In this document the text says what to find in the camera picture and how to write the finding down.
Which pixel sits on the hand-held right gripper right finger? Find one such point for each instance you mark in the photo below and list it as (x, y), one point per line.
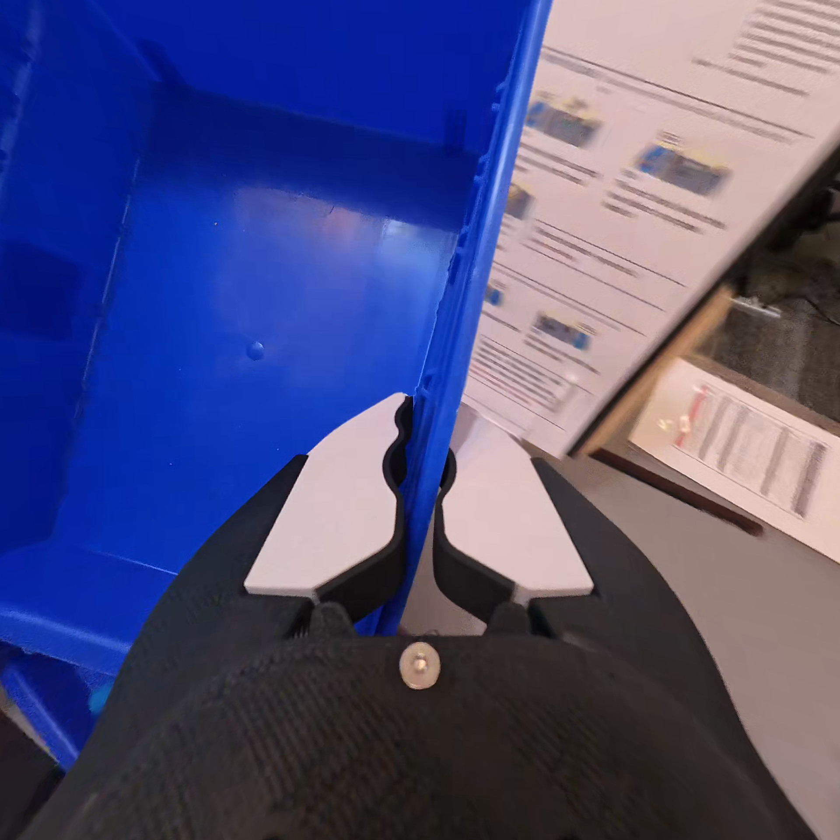
(512, 525)

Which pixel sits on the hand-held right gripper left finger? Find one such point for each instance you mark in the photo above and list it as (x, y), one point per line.
(334, 512)

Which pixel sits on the blue plastic bin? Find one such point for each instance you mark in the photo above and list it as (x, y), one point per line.
(229, 262)

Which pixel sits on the striped instruction sheet in sleeve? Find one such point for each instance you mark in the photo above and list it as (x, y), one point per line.
(754, 446)

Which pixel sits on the light blue wooden block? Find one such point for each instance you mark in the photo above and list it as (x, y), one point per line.
(100, 699)

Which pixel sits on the white sheet with pictures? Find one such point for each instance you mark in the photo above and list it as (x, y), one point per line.
(656, 197)

